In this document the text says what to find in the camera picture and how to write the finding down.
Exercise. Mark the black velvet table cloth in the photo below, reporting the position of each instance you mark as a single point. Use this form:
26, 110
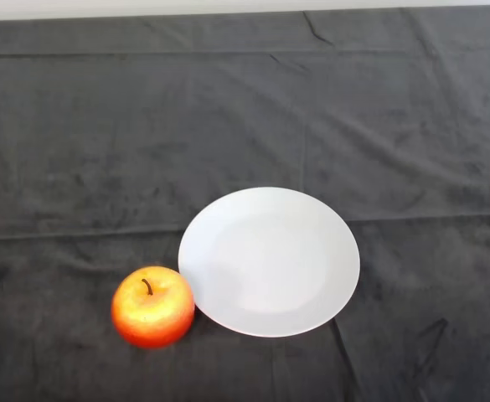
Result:
244, 125

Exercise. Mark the round white plate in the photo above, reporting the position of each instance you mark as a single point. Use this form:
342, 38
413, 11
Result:
269, 264

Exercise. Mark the red yellow apple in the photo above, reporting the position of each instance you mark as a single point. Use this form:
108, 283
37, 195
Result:
152, 314

